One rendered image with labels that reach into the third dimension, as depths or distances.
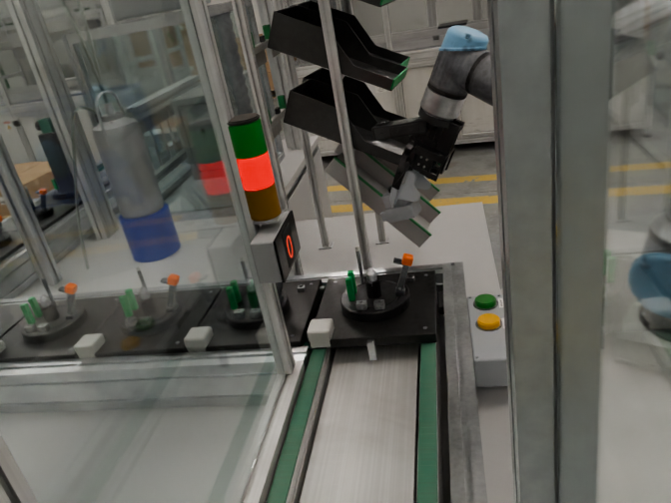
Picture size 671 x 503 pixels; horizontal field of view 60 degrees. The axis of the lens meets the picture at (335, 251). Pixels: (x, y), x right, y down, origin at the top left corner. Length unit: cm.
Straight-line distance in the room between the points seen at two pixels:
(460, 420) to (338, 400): 24
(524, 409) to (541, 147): 9
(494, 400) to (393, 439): 23
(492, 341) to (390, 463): 29
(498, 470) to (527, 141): 84
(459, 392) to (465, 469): 16
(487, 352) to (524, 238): 87
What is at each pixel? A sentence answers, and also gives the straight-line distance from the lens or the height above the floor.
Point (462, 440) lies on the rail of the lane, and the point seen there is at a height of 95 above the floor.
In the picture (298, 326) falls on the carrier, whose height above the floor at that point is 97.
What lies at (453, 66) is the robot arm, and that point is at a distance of 107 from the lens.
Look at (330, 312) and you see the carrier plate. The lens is 118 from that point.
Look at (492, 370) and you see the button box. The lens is 104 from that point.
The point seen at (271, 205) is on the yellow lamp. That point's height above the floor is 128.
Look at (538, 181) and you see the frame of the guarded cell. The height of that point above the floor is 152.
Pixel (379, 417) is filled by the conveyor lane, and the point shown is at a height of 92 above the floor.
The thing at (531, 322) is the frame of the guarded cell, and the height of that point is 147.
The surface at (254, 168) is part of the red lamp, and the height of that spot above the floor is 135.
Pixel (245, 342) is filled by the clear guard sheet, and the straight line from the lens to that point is 88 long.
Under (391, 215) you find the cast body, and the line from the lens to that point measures 121.
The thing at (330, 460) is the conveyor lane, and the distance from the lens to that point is 95.
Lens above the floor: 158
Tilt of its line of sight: 25 degrees down
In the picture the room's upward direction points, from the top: 11 degrees counter-clockwise
